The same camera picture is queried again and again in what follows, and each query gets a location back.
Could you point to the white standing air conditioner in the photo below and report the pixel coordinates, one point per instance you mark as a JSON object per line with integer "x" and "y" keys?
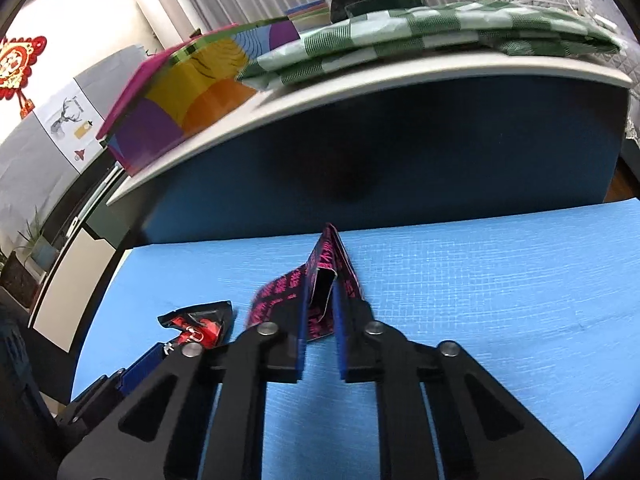
{"x": 170, "y": 5}

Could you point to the stack of coloured bowls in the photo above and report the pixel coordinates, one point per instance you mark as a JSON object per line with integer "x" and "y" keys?
{"x": 307, "y": 10}

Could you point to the white low cabinet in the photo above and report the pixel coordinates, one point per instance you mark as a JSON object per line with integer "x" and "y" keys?
{"x": 70, "y": 280}

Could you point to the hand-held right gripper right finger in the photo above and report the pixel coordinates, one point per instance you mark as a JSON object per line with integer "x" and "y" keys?
{"x": 340, "y": 335}

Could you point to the black red snack wrapper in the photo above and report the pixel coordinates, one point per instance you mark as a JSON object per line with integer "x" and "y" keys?
{"x": 205, "y": 321}

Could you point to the black pink wrapper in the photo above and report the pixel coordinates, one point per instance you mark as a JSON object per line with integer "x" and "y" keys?
{"x": 327, "y": 260}

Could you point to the white top blue table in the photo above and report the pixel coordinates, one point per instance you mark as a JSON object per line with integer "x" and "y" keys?
{"x": 400, "y": 150}

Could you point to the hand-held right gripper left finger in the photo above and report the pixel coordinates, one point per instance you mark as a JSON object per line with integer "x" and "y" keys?
{"x": 300, "y": 332}

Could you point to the grey printed dust cover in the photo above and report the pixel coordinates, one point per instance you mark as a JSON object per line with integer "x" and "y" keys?
{"x": 40, "y": 155}

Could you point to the colourful tin box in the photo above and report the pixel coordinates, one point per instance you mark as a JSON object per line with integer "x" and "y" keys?
{"x": 200, "y": 95}

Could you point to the dark green bowl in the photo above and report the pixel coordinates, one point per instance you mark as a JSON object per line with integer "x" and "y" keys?
{"x": 390, "y": 1}

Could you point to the green checked cloth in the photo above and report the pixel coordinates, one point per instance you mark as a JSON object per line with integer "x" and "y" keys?
{"x": 425, "y": 35}

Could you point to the red knot wall ornament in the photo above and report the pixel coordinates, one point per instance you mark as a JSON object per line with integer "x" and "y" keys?
{"x": 17, "y": 65}

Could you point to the potted plant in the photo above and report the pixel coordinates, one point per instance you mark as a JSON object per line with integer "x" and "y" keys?
{"x": 25, "y": 265}

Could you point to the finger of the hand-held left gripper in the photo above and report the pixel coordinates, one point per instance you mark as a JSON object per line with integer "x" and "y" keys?
{"x": 142, "y": 367}

